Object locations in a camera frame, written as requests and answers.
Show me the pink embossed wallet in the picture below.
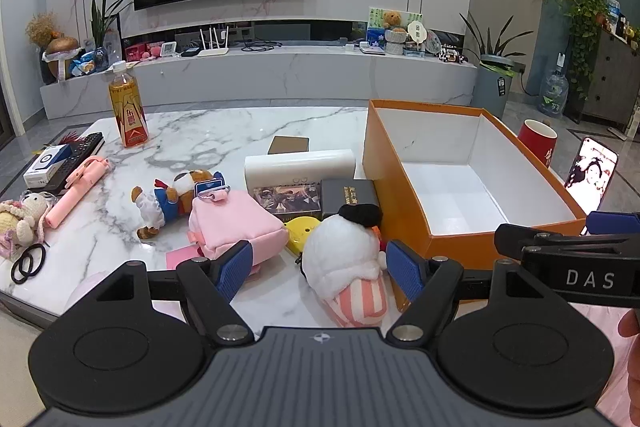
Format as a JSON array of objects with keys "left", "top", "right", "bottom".
[{"left": 165, "top": 245, "right": 202, "bottom": 270}]

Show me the pink mini backpack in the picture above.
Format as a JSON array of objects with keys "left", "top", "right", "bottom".
[{"left": 188, "top": 187, "right": 290, "bottom": 274}]

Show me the red ceramic mug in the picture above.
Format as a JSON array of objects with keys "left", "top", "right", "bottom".
[{"left": 518, "top": 119, "right": 558, "bottom": 167}]

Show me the blue water jug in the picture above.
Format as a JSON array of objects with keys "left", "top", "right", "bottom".
[{"left": 537, "top": 53, "right": 568, "bottom": 118}]

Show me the long white box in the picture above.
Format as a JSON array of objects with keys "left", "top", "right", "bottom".
[{"left": 244, "top": 150, "right": 356, "bottom": 192}]

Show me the person right hand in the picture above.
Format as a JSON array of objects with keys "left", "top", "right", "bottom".
[{"left": 617, "top": 309, "right": 640, "bottom": 396}]

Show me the orange cardboard storage box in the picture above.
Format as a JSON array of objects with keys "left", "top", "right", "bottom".
[{"left": 361, "top": 98, "right": 587, "bottom": 312}]

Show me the trailing ivy plant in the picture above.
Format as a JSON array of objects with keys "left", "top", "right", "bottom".
[{"left": 561, "top": 0, "right": 606, "bottom": 101}]

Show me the white wifi router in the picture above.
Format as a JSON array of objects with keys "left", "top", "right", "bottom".
[{"left": 198, "top": 26, "right": 230, "bottom": 57}]

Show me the grey pedal trash bin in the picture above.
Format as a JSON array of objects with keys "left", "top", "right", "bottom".
[{"left": 471, "top": 54, "right": 515, "bottom": 119}]

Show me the grey drawer cabinet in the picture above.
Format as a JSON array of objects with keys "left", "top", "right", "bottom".
[{"left": 582, "top": 31, "right": 639, "bottom": 130}]

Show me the tall green plant vase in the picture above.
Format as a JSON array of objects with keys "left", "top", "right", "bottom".
[{"left": 91, "top": 0, "right": 130, "bottom": 72}]

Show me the small brown cardboard box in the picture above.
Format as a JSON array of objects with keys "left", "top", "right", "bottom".
[{"left": 268, "top": 135, "right": 309, "bottom": 155}]

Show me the dried flower vase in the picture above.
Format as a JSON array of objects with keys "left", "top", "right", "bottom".
[{"left": 25, "top": 12, "right": 82, "bottom": 83}]

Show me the illustrated card box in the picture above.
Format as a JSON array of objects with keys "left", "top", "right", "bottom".
[{"left": 253, "top": 183, "right": 322, "bottom": 222}]

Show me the smartphone with lit screen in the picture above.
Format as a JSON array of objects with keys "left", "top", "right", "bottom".
[{"left": 564, "top": 136, "right": 618, "bottom": 215}]

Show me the white blue small box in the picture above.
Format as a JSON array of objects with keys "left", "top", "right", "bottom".
[{"left": 23, "top": 144, "right": 72, "bottom": 188}]

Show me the teddy bear on console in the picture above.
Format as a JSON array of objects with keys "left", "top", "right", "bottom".
[{"left": 383, "top": 10, "right": 406, "bottom": 31}]

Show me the potted green leaf plant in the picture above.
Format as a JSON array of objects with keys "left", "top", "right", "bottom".
[{"left": 460, "top": 12, "right": 534, "bottom": 61}]

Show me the yellow plastic tape measure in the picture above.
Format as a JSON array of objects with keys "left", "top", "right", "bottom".
[{"left": 284, "top": 216, "right": 320, "bottom": 257}]

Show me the orange tea drink bottle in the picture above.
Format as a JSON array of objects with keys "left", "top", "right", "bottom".
[{"left": 108, "top": 61, "right": 149, "bottom": 147}]

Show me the black box gold lettering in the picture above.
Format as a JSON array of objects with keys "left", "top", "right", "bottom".
[{"left": 320, "top": 179, "right": 378, "bottom": 219}]

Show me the white marble tv console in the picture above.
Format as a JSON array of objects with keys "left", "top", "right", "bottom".
[{"left": 39, "top": 43, "right": 478, "bottom": 122}]

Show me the brown dog plush blue outfit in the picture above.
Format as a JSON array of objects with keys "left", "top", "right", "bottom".
[{"left": 130, "top": 169, "right": 224, "bottom": 241}]

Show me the white dog plush striped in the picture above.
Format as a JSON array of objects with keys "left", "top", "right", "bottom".
[{"left": 300, "top": 204, "right": 387, "bottom": 329}]

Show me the black remote control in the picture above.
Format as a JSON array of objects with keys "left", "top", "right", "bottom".
[{"left": 43, "top": 132, "right": 104, "bottom": 196}]

